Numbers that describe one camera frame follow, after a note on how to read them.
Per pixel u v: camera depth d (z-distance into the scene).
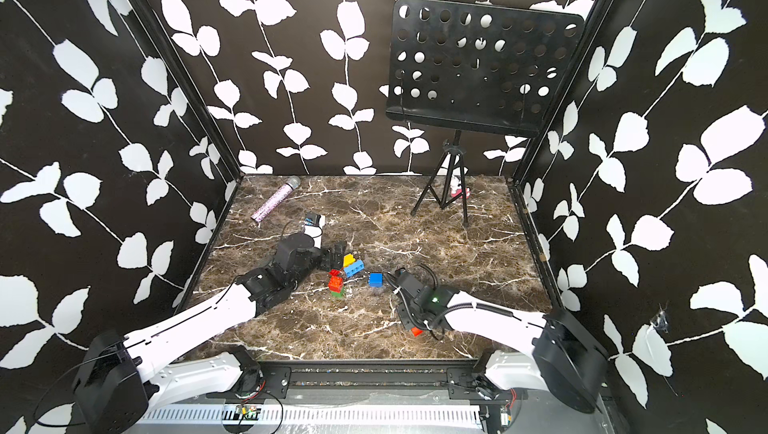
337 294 0.88
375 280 0.91
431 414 0.70
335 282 0.84
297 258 0.59
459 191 1.12
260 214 1.05
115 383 0.38
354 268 0.93
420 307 0.63
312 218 0.69
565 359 0.40
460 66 0.66
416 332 0.82
